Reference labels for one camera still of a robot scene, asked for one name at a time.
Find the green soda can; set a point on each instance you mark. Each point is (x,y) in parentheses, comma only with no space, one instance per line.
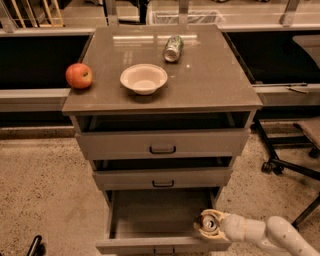
(173,48)

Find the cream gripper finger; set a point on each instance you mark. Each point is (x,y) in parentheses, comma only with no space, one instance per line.
(217,234)
(218,215)

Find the black object bottom left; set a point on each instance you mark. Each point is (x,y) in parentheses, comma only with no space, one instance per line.
(36,248)

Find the black office chair base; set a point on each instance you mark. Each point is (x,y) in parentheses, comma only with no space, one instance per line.
(275,164)

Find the bottom grey drawer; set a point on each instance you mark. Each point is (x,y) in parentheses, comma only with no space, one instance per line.
(158,222)

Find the top grey drawer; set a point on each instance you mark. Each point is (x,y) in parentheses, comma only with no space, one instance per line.
(163,144)

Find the white wire basket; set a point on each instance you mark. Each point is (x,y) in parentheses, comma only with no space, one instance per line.
(192,17)

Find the wooden rack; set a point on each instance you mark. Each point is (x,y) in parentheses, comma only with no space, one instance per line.
(35,13)

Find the white paper bowl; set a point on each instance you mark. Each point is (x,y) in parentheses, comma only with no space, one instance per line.
(143,79)

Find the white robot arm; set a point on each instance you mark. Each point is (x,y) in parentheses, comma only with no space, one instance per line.
(276,236)

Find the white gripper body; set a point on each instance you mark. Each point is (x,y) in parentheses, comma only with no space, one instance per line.
(234,226)

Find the red apple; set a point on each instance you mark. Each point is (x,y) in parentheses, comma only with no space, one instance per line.
(79,76)

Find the orange soda can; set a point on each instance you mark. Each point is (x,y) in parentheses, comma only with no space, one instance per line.
(209,223)

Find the middle grey drawer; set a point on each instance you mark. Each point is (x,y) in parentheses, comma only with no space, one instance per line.
(162,173)

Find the grey drawer cabinet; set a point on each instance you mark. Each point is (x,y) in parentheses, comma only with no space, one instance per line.
(206,88)

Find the grey drawer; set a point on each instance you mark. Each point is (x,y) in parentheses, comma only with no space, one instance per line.
(158,222)
(162,173)
(163,144)

